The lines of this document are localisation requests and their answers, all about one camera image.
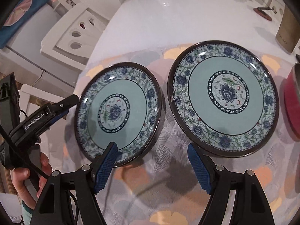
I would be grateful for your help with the red steel bowl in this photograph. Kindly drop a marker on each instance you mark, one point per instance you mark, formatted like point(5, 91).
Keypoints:
point(291, 99)

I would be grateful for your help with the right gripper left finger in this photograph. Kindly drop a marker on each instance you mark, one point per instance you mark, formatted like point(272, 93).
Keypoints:
point(89, 180)

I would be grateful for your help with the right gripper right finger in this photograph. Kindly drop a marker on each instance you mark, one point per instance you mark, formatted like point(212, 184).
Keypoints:
point(217, 183)

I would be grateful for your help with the white chair right side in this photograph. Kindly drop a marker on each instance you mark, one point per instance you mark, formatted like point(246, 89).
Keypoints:
point(277, 9)

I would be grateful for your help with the white dining chair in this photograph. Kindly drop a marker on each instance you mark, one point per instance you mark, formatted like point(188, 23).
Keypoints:
point(31, 99)
point(73, 38)

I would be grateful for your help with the white refrigerator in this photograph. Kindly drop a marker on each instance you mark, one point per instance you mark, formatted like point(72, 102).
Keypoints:
point(25, 46)

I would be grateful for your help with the dark red coaster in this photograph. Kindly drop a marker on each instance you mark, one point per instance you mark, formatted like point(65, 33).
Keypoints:
point(262, 12)

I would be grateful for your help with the gold thermos bottle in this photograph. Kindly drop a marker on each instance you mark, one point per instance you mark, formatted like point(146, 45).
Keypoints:
point(288, 32)

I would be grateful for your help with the blue fridge cover cloth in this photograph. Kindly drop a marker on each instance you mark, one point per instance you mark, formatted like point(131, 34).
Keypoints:
point(24, 10)

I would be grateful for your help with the black smartphone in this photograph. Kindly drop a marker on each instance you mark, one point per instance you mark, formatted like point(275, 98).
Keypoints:
point(298, 58)

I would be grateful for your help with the large blue floral plate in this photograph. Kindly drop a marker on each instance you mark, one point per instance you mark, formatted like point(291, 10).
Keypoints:
point(223, 98)

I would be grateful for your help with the white dining chair far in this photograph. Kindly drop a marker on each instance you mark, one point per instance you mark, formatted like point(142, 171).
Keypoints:
point(73, 38)

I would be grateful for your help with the ginkgo pattern tablecloth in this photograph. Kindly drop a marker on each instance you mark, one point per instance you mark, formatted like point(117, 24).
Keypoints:
point(162, 188)

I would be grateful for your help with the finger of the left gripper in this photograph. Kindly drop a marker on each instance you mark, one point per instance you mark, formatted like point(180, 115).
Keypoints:
point(58, 117)
point(65, 104)

